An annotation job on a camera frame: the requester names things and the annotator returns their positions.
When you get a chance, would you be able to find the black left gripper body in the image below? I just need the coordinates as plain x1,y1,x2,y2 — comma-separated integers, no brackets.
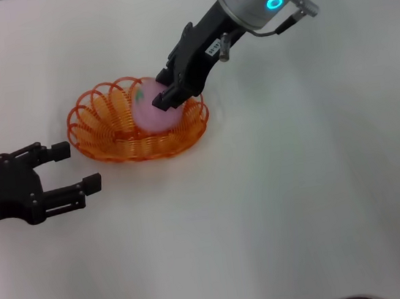
0,148,49,230

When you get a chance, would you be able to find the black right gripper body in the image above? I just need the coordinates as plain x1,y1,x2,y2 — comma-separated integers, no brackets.
158,0,252,101

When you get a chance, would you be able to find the pink toy peach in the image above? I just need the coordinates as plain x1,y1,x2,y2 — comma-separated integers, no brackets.
127,73,187,137

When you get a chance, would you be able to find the orange plastic wire basket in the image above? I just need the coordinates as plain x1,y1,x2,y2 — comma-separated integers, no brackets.
62,67,215,170

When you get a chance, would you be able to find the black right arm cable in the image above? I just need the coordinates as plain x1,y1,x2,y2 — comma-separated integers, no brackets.
213,0,325,63

